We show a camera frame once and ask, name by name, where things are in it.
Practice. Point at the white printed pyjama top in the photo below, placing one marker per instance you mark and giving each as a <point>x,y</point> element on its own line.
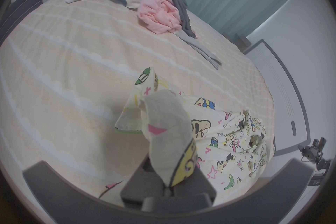
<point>168,133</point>

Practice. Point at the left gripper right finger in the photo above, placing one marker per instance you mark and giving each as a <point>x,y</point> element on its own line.
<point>199,186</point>

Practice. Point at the bed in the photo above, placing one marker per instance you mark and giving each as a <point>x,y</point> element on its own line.
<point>78,73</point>

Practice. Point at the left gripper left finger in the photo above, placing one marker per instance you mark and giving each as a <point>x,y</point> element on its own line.
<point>144,183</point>

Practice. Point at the pile of clothes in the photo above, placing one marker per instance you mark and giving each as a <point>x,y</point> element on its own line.
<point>157,13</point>

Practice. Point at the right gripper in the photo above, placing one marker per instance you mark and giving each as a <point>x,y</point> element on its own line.
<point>309,154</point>

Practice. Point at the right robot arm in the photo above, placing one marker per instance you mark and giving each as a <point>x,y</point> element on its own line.
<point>322,165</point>

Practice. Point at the grey bedside table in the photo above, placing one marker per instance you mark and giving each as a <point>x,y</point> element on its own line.
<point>241,41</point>

